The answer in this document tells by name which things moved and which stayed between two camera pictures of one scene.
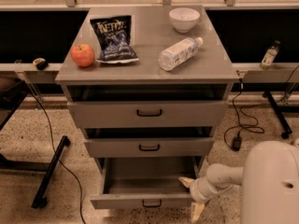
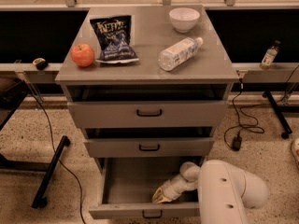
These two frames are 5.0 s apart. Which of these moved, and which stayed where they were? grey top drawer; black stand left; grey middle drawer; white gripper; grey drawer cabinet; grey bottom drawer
Moved: grey bottom drawer; white gripper
Stayed: black stand left; grey middle drawer; grey drawer cabinet; grey top drawer
